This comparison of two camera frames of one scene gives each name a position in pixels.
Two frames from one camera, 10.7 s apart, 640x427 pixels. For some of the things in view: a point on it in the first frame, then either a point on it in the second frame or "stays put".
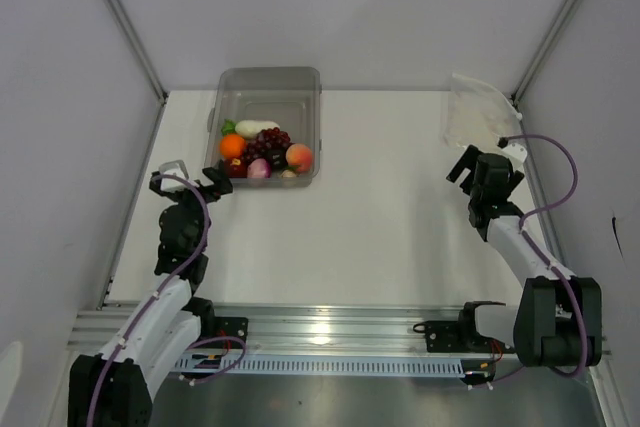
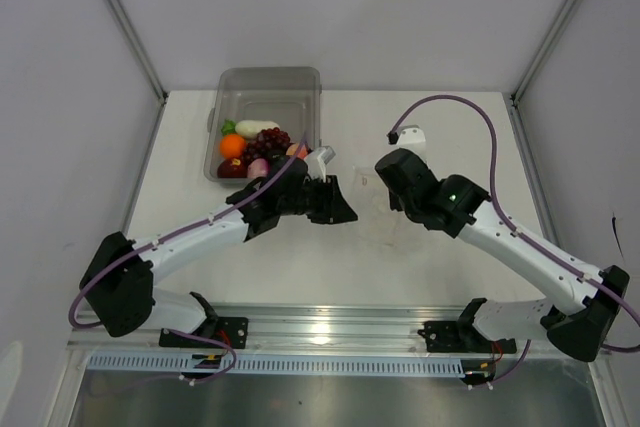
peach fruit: [300, 156] stays put
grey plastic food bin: [289, 97] stays put
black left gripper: [220, 187] → [334, 209]
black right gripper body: [473, 196] → [409, 208]
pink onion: [258, 168] stays put
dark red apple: [236, 167] stays put
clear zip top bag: [477, 115] → [373, 214]
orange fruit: [232, 146] stays put
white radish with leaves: [247, 129] stays put
